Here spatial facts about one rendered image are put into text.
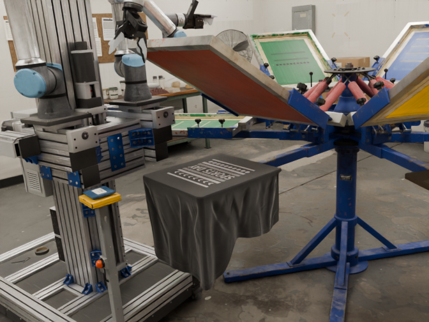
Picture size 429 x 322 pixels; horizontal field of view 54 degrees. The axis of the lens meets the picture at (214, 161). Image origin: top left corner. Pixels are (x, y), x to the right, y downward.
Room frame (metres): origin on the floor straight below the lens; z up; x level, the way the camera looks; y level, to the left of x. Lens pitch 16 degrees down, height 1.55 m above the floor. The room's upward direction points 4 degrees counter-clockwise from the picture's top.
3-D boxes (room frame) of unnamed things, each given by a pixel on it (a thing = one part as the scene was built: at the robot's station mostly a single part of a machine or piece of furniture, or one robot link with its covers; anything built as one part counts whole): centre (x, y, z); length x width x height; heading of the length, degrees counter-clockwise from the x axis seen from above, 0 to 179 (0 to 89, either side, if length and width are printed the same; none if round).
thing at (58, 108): (1.88, 0.70, 1.31); 0.15 x 0.15 x 0.10
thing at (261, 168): (1.87, 0.02, 0.95); 0.48 x 0.44 x 0.01; 129
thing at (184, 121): (2.89, 0.00, 1.05); 1.08 x 0.61 x 0.23; 69
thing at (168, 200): (1.72, 0.20, 0.74); 0.45 x 0.03 x 0.43; 39
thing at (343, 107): (2.57, -0.85, 0.67); 0.39 x 0.39 x 1.35
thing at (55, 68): (1.87, 0.70, 1.42); 0.13 x 0.12 x 0.14; 175
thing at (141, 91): (2.27, 0.39, 1.31); 0.15 x 0.15 x 0.10
